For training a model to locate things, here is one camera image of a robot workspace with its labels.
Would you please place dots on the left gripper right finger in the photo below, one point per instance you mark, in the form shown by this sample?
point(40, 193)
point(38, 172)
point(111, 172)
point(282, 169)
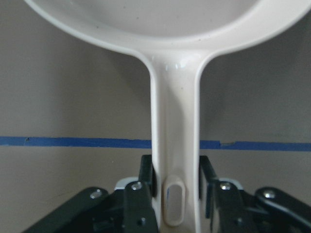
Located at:
point(232, 210)

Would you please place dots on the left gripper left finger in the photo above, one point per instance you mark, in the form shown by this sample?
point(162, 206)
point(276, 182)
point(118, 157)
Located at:
point(94, 210)

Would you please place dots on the beige plastic dustpan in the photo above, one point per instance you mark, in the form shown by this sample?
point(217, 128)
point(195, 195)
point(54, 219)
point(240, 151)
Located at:
point(175, 39)

